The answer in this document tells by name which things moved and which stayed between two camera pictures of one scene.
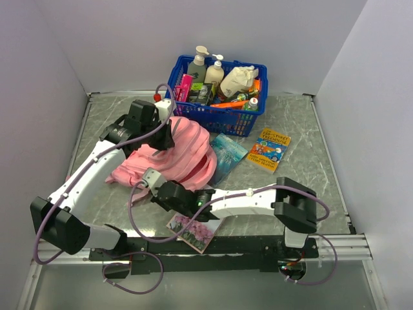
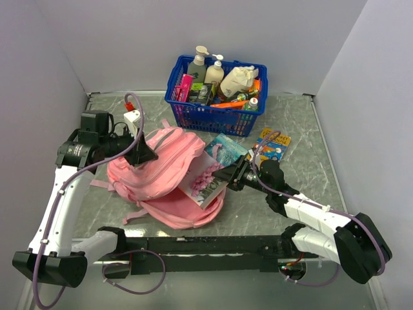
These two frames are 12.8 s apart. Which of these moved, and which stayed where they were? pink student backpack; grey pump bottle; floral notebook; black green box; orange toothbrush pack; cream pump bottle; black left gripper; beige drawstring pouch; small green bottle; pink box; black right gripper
Moved: floral notebook; pink student backpack; black left gripper; black right gripper
Stayed: beige drawstring pouch; orange toothbrush pack; cream pump bottle; small green bottle; grey pump bottle; pink box; black green box
